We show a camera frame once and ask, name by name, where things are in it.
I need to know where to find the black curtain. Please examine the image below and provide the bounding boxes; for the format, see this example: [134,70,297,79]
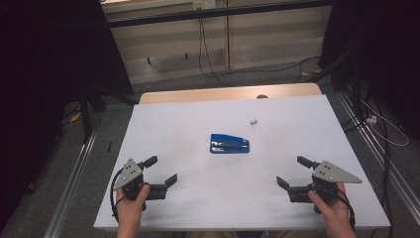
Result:
[0,0,135,232]
[318,0,420,140]

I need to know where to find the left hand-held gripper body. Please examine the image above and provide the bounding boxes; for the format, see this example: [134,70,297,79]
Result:
[113,158,168,201]

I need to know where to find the beige wooden cabinet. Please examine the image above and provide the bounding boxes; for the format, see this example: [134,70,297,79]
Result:
[100,0,333,85]

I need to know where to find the white wall socket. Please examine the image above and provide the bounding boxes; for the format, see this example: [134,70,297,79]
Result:
[192,0,217,11]

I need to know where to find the white table board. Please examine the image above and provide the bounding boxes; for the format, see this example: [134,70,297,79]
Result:
[93,93,391,231]

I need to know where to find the black metal stand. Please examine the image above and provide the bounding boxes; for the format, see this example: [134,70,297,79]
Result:
[78,82,141,144]

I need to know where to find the person's right hand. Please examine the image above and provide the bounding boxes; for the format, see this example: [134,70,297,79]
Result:
[307,181,352,227]

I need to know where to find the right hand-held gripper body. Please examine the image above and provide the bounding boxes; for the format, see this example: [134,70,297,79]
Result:
[287,160,364,204]

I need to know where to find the person's left hand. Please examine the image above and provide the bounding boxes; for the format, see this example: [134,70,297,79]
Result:
[116,183,152,229]

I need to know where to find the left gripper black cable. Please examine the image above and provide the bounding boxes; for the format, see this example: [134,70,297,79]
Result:
[109,168,127,223]

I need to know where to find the thin white cable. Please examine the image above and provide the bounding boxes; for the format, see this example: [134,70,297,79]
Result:
[360,98,410,148]

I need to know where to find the black cable bundle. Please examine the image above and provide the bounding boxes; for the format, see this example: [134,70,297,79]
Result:
[341,93,394,238]

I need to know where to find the black floor cable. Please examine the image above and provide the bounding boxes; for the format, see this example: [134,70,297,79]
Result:
[227,55,322,84]

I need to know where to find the aluminium floor rail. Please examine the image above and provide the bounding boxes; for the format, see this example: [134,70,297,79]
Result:
[43,130,98,238]
[336,91,420,226]

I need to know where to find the wooden table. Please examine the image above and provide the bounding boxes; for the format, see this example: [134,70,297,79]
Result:
[138,82,323,105]

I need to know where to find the blue stapler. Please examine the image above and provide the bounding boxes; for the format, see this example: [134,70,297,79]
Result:
[209,133,251,155]

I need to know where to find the hanging black cables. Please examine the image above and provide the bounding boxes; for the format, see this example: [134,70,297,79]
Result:
[197,17,230,87]

